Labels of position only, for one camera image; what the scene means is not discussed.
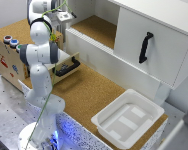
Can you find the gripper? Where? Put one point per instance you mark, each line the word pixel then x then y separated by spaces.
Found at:
pixel 65 16

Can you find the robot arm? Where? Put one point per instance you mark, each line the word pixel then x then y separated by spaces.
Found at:
pixel 39 76

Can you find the wooden drawer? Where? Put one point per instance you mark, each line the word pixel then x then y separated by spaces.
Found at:
pixel 65 60

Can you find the white cabinet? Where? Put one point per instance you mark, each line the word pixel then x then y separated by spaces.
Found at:
pixel 94 55

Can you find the green button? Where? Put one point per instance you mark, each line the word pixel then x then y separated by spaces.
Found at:
pixel 18 47

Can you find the blue button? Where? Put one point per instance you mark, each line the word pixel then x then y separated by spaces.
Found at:
pixel 14 42

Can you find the red button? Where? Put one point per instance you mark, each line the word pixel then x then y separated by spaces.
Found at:
pixel 7 38

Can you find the wooden drawer box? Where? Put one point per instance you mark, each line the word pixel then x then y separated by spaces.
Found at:
pixel 9 68

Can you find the white sliding door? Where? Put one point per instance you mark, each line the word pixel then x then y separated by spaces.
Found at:
pixel 167 53

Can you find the white plastic box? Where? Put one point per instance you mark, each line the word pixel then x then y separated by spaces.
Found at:
pixel 127 118

